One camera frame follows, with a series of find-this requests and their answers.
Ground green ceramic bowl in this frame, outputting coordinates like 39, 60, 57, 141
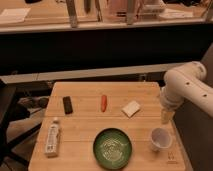
93, 128, 132, 170

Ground white plastic bottle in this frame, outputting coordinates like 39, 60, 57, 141
45, 117, 60, 157

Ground grey metal post right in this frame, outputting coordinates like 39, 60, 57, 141
126, 0, 136, 25

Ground white paper sheet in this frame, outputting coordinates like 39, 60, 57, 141
0, 8, 30, 24

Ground orange carrot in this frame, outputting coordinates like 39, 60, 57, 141
101, 95, 107, 112

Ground white sponge block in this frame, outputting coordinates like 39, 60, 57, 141
122, 101, 141, 117

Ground black eraser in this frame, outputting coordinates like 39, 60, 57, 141
63, 96, 73, 114

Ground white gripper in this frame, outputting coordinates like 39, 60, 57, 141
159, 87, 183, 124

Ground grey metal post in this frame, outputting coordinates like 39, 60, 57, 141
66, 0, 78, 28
126, 0, 136, 25

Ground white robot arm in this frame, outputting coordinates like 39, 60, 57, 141
159, 61, 213, 124

